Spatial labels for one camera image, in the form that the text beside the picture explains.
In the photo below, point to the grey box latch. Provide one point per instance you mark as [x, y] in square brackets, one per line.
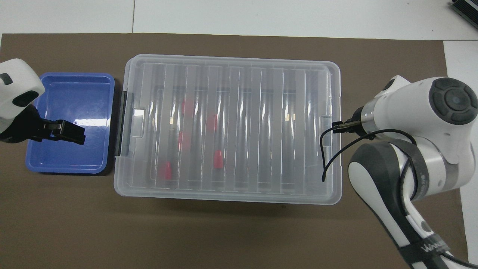
[122, 123]

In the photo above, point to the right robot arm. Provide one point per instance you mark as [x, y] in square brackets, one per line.
[410, 112]

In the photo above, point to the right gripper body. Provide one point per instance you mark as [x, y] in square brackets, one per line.
[358, 121]

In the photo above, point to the clear ribbed plastic lid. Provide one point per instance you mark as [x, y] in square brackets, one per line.
[239, 93]

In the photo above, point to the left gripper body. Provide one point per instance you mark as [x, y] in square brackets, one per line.
[22, 127]

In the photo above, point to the clear plastic storage box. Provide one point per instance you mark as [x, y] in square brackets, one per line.
[231, 200]

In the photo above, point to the blue plastic tray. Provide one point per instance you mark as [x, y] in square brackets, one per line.
[74, 101]

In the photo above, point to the red block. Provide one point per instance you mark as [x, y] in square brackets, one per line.
[218, 159]
[166, 171]
[213, 122]

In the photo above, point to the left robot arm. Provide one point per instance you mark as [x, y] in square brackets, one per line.
[15, 80]

